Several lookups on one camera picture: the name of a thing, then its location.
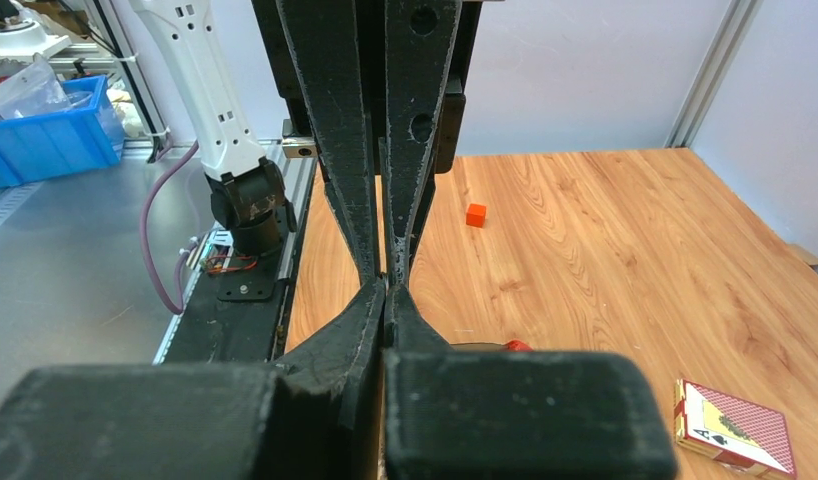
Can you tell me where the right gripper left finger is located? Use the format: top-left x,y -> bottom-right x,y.
0,278 -> 386,479

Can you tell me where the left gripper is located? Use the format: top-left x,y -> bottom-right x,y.
252,0 -> 482,286

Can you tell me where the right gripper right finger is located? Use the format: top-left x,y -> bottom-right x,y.
383,285 -> 678,479

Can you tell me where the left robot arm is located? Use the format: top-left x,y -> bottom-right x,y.
132,1 -> 465,286

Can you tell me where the small orange red cube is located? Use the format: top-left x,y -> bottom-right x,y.
465,203 -> 487,228

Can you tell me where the playing card box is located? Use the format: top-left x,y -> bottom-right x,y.
673,379 -> 798,479

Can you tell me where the blue plastic storage bin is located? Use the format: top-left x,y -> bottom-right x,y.
0,75 -> 126,189

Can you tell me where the white slotted cable duct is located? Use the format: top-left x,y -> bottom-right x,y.
153,227 -> 225,365

